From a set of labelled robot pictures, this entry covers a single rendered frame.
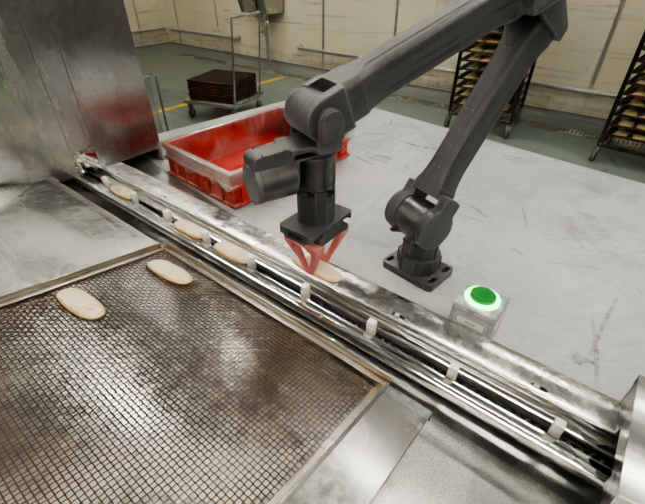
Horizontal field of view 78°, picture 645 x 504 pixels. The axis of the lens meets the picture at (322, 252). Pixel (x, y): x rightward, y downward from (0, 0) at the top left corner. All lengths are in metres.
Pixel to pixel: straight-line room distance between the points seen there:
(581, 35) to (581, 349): 4.27
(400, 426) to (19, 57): 1.08
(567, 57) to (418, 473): 4.61
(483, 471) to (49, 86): 1.18
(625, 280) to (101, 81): 1.30
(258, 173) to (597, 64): 4.53
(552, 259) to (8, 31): 1.26
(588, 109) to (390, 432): 4.64
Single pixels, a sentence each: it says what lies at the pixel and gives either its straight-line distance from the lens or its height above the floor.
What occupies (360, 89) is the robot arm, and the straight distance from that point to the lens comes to 0.54.
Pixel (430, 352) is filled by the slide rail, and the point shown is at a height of 0.85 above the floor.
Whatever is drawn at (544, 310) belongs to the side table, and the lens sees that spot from 0.84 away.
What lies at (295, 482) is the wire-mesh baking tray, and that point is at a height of 0.92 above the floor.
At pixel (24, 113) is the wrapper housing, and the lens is 1.21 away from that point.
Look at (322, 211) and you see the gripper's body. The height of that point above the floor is 1.05.
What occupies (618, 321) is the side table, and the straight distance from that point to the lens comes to 0.89.
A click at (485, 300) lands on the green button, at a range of 0.68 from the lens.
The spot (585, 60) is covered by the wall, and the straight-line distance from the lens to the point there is 4.91.
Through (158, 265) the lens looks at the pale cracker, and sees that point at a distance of 0.75.
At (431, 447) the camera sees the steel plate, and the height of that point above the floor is 0.82.
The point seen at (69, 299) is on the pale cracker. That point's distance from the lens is 0.70.
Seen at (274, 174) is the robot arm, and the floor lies 1.12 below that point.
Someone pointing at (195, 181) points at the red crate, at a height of 0.84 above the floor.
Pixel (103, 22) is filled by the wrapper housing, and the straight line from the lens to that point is 1.27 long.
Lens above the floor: 1.34
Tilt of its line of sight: 36 degrees down
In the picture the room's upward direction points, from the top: straight up
